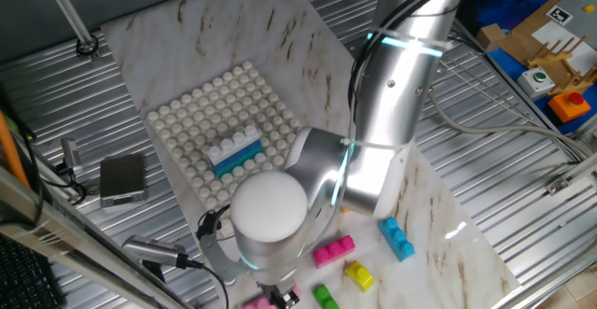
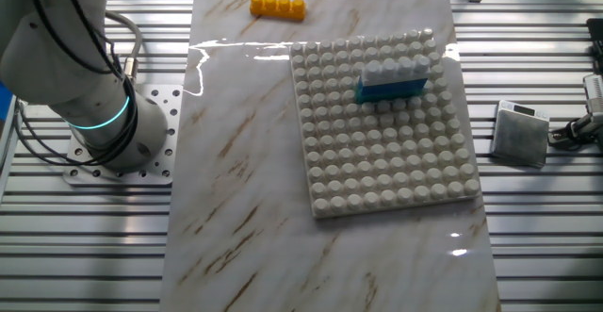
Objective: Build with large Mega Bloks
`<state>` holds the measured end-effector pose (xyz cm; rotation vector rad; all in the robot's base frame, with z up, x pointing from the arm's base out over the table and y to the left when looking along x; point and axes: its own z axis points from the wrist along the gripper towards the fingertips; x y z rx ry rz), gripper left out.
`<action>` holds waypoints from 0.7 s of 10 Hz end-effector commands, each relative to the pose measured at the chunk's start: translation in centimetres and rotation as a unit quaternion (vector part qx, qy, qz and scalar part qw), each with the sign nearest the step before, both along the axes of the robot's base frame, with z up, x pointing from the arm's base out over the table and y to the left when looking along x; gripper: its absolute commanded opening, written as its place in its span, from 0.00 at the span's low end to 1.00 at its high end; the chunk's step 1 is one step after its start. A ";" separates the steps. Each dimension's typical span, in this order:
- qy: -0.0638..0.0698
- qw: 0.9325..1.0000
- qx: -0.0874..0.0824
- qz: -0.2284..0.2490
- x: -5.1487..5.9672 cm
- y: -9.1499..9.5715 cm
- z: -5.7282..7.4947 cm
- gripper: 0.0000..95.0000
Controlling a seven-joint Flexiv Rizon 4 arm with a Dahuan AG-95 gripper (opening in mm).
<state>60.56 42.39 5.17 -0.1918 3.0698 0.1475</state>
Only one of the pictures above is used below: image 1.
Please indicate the yellow two-stud block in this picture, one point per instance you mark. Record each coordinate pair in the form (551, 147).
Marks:
(359, 276)

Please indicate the magenta three-stud block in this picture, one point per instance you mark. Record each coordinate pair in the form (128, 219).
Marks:
(333, 252)

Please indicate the marble pattern board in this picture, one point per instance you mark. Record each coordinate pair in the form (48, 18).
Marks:
(186, 33)

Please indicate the light blue three-stud block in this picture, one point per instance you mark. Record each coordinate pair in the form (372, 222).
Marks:
(396, 241)

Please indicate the white studded baseplate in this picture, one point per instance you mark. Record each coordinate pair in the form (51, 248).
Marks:
(196, 113)

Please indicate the small silver camera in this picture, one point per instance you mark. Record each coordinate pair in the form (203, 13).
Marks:
(71, 155)

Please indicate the white box green button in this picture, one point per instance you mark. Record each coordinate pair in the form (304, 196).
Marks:
(535, 84)

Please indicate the black keyboard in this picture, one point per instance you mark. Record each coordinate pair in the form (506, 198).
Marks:
(23, 276)

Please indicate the white paper sheet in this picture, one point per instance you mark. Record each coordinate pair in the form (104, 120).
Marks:
(545, 33)

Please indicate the pink four-stud block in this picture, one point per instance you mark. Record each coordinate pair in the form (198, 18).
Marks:
(254, 304)

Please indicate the wooden peg rack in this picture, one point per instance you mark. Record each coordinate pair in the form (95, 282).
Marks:
(550, 59)

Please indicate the aluminium frame beam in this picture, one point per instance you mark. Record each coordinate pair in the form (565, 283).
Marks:
(70, 239)

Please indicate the blue four-stud block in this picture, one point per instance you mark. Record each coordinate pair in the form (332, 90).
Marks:
(235, 157)

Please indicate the black white marker tag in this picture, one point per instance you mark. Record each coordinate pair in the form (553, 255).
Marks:
(559, 15)

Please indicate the small cardboard box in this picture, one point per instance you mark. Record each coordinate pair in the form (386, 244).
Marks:
(490, 37)

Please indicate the silver digital scale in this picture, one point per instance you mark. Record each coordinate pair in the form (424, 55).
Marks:
(122, 178)

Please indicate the small aluminium corner bracket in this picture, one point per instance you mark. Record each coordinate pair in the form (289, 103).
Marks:
(558, 186)

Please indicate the white four-stud block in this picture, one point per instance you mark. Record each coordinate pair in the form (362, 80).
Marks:
(233, 145)

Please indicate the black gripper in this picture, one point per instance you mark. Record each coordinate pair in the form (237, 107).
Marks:
(277, 292)

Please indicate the grey studded board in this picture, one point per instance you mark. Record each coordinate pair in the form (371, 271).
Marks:
(585, 26)

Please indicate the aluminium tripod pole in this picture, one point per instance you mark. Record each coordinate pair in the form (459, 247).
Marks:
(67, 12)

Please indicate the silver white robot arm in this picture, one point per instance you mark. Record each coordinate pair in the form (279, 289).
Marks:
(270, 215)

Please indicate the brown cardboard sheet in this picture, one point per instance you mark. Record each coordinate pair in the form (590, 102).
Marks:
(520, 47)

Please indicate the silver camera on stand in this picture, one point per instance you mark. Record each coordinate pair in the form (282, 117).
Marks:
(154, 250)

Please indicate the orange box red button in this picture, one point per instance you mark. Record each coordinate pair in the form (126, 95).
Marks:
(569, 108)

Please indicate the orange pole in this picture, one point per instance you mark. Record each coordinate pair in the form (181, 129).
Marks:
(10, 152)

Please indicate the tiny yellow brick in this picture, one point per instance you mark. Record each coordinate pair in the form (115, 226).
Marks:
(589, 8)

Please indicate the green two-stud block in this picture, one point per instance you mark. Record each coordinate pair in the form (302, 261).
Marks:
(325, 299)

